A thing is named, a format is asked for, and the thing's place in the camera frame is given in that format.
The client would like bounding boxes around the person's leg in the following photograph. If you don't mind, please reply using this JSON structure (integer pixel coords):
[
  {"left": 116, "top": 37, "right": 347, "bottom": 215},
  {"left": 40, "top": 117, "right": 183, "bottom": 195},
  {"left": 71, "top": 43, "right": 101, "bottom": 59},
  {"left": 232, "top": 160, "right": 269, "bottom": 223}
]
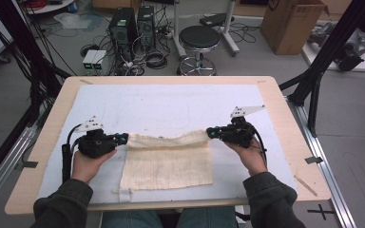
[
  {"left": 177, "top": 207, "right": 239, "bottom": 228},
  {"left": 103, "top": 211, "right": 164, "bottom": 228}
]

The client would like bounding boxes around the person's left hand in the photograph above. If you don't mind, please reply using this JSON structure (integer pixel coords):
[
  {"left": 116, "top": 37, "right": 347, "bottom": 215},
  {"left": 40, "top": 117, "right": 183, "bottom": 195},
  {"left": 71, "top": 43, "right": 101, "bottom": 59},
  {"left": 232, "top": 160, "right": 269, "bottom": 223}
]
[{"left": 71, "top": 149, "right": 118, "bottom": 184}]

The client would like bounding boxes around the cream patterned cloth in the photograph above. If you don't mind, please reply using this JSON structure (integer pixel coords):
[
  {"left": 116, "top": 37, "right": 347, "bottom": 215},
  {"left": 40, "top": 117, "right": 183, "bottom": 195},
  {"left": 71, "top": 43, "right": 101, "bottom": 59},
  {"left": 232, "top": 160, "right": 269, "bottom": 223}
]
[{"left": 112, "top": 128, "right": 214, "bottom": 195}]

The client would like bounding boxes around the white round table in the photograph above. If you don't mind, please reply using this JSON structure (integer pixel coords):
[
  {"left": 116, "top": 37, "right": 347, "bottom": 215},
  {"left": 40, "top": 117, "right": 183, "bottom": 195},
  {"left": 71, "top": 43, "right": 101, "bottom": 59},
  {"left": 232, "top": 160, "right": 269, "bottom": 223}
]
[{"left": 25, "top": 0, "right": 77, "bottom": 15}]

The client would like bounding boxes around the person's left leg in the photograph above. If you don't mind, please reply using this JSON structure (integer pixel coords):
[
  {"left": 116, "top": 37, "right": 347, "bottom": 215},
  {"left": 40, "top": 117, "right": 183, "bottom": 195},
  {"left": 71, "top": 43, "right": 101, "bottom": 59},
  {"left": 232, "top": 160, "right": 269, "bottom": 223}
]
[{"left": 103, "top": 211, "right": 164, "bottom": 228}]

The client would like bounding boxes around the hand-held gripper cable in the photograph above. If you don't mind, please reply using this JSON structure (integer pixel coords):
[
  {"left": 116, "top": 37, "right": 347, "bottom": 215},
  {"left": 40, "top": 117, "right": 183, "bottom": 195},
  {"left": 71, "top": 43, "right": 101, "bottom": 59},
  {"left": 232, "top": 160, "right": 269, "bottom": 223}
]
[
  {"left": 61, "top": 123, "right": 84, "bottom": 184},
  {"left": 250, "top": 124, "right": 269, "bottom": 167}
]

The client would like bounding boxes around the white power supply box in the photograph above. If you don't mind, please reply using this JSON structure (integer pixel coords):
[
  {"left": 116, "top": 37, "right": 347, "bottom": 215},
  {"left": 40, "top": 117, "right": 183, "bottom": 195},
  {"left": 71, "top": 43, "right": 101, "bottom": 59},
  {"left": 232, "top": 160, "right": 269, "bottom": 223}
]
[
  {"left": 82, "top": 49, "right": 99, "bottom": 71},
  {"left": 91, "top": 50, "right": 107, "bottom": 71}
]

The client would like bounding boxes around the white foam mat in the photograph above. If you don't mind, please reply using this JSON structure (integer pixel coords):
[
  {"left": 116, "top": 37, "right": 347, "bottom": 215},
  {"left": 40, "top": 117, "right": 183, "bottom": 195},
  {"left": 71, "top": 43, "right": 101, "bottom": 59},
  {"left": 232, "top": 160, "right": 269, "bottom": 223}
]
[{"left": 33, "top": 84, "right": 299, "bottom": 207}]

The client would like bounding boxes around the grey device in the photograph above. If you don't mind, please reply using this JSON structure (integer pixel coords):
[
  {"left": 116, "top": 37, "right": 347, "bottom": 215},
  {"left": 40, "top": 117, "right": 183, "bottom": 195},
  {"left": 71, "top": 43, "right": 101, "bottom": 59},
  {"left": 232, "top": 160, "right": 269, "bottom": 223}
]
[{"left": 307, "top": 22, "right": 336, "bottom": 47}]

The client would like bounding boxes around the aluminium rail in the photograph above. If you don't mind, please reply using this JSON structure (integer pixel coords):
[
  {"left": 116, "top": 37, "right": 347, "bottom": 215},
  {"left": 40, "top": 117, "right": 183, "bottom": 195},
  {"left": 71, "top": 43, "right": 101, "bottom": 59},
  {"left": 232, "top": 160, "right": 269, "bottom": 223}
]
[
  {"left": 0, "top": 126, "right": 39, "bottom": 217},
  {"left": 286, "top": 96, "right": 357, "bottom": 228}
]

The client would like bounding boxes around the person's right hand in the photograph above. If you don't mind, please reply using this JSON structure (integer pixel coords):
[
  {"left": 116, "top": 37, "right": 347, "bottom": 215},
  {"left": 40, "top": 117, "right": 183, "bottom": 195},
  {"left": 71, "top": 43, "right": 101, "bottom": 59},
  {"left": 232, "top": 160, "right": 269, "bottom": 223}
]
[{"left": 224, "top": 141, "right": 269, "bottom": 177}]

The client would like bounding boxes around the brown cardboard box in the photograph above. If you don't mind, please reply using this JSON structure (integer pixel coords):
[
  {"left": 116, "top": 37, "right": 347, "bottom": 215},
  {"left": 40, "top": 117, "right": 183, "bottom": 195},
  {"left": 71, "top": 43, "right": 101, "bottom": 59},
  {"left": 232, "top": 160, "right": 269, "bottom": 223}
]
[{"left": 259, "top": 0, "right": 331, "bottom": 56}]

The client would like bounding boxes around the clear plastic sheet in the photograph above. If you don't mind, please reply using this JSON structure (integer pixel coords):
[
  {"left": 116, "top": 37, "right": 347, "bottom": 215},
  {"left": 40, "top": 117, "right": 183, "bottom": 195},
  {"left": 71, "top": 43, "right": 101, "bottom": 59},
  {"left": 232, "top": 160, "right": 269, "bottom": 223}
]
[{"left": 53, "top": 12, "right": 104, "bottom": 31}]

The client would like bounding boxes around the black cable under table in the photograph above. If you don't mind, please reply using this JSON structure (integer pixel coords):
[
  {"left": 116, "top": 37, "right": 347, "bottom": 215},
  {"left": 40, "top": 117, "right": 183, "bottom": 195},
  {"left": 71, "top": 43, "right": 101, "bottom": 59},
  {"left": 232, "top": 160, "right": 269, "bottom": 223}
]
[{"left": 234, "top": 211, "right": 251, "bottom": 222}]

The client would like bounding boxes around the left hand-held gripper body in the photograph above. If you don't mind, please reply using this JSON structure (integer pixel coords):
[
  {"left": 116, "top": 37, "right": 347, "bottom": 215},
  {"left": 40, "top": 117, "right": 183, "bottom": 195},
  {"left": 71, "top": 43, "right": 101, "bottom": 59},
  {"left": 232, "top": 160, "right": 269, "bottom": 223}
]
[{"left": 74, "top": 116, "right": 118, "bottom": 159}]

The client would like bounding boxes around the black device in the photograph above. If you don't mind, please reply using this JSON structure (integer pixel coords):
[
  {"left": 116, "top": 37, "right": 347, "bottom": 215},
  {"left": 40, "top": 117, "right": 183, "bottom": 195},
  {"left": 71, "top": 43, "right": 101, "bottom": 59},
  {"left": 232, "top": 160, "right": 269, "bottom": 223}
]
[{"left": 334, "top": 44, "right": 365, "bottom": 72}]

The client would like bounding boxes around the slim black computer tower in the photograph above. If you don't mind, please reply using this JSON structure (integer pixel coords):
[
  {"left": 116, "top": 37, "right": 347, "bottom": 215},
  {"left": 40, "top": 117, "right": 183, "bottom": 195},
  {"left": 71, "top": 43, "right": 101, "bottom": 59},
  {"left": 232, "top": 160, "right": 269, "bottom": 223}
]
[{"left": 137, "top": 5, "right": 157, "bottom": 51}]

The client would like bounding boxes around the large black computer tower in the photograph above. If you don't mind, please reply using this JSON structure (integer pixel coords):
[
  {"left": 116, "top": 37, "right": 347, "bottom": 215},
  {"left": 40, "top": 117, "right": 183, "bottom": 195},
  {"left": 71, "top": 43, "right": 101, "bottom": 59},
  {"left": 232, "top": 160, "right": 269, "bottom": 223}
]
[{"left": 108, "top": 8, "right": 139, "bottom": 63}]

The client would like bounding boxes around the person's right leg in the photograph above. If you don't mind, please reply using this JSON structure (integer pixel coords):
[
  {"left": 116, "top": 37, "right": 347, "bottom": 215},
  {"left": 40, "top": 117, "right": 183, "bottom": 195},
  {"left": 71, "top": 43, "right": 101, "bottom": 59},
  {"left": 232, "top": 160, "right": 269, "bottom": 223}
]
[{"left": 177, "top": 207, "right": 239, "bottom": 228}]

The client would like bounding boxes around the black metal frame stand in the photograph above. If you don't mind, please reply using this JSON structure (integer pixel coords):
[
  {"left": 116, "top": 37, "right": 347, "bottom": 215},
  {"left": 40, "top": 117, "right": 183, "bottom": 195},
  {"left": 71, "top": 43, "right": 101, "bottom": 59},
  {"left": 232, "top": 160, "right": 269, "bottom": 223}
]
[
  {"left": 279, "top": 0, "right": 365, "bottom": 138},
  {"left": 0, "top": 0, "right": 72, "bottom": 127}
]

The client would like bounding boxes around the black cable coil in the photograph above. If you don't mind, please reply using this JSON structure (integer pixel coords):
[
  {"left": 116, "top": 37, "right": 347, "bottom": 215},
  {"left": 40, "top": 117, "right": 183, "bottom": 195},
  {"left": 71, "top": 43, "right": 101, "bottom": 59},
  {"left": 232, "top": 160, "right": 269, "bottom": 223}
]
[{"left": 144, "top": 50, "right": 169, "bottom": 70}]

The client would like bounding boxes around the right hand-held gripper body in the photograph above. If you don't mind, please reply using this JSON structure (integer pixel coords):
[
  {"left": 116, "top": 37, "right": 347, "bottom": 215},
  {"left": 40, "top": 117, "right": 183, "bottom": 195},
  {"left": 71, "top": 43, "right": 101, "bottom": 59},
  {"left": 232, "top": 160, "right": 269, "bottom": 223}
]
[{"left": 220, "top": 104, "right": 266, "bottom": 149}]

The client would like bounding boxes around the thin wooden stick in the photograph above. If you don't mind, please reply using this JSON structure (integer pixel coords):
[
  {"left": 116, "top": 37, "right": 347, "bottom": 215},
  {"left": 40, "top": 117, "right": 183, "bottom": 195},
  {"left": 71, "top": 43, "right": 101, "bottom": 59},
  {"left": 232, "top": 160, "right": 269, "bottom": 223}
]
[{"left": 294, "top": 175, "right": 318, "bottom": 198}]

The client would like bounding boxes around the right hand-held gripper cable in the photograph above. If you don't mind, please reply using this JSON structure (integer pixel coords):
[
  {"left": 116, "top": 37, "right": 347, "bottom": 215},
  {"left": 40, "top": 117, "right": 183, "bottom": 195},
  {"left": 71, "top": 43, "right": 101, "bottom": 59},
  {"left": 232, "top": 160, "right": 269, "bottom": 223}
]
[{"left": 250, "top": 124, "right": 269, "bottom": 167}]

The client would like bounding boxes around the black flat pad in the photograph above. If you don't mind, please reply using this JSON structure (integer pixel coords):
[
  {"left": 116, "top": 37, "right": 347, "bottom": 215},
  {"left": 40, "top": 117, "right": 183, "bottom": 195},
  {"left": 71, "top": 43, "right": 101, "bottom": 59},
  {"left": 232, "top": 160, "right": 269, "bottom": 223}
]
[{"left": 199, "top": 12, "right": 236, "bottom": 28}]

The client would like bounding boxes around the white desk leg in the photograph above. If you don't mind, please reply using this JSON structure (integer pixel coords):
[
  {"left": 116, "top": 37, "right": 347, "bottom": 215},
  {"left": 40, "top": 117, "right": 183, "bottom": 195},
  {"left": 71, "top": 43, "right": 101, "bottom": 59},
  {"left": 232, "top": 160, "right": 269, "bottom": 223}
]
[
  {"left": 222, "top": 0, "right": 240, "bottom": 56},
  {"left": 172, "top": 0, "right": 188, "bottom": 60}
]

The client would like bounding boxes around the black round stool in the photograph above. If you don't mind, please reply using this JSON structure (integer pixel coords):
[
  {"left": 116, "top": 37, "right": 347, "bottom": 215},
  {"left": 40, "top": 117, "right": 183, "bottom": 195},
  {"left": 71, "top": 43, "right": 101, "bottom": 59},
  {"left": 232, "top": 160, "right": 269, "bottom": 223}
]
[{"left": 176, "top": 25, "right": 221, "bottom": 77}]

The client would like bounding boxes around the left hand-held gripper cable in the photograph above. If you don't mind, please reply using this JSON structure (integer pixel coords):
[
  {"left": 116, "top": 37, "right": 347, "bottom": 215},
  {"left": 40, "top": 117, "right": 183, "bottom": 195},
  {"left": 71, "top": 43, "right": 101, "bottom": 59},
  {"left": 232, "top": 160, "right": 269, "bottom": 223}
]
[{"left": 61, "top": 123, "right": 84, "bottom": 184}]

